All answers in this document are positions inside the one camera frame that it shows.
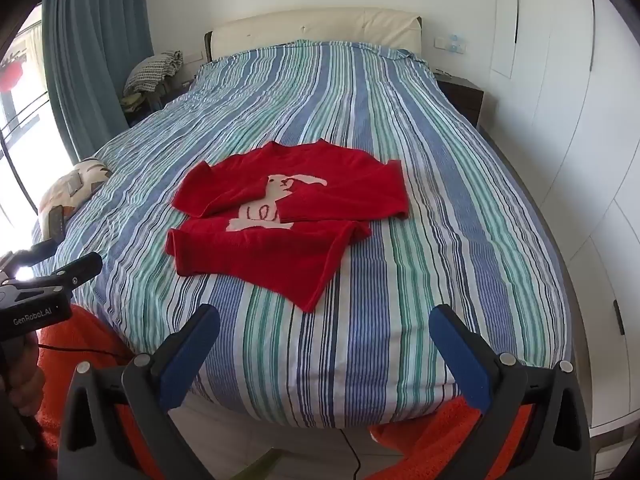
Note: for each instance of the dark bedside table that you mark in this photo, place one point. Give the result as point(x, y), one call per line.
point(462, 97)
point(155, 105)

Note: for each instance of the white wardrobe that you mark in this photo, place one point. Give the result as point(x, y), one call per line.
point(560, 110)

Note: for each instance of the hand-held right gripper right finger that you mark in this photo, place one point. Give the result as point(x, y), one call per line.
point(460, 360)

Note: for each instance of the person's left hand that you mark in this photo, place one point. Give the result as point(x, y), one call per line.
point(29, 385)

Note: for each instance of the red sweater with animal print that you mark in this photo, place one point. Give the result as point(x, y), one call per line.
point(300, 260)

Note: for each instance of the blue curtain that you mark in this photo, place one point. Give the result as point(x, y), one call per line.
point(90, 60)

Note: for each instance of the patterned pillow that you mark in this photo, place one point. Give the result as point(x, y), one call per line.
point(80, 175)

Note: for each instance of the dark flat device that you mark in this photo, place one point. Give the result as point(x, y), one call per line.
point(54, 221)

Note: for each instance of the pile of checked clothes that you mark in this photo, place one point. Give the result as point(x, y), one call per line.
point(152, 70)

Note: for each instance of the bed with striped cover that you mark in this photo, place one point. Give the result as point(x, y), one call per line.
point(350, 110)

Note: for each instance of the cream pillow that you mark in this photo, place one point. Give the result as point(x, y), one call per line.
point(310, 27)

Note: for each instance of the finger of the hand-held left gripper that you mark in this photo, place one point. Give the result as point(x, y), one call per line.
point(40, 249)
point(75, 269)

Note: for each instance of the white wall socket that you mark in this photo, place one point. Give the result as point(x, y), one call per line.
point(450, 44)

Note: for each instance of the red hanging decoration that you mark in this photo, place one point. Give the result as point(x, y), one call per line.
point(11, 74)

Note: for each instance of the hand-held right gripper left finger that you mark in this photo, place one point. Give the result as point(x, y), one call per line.
point(192, 355)

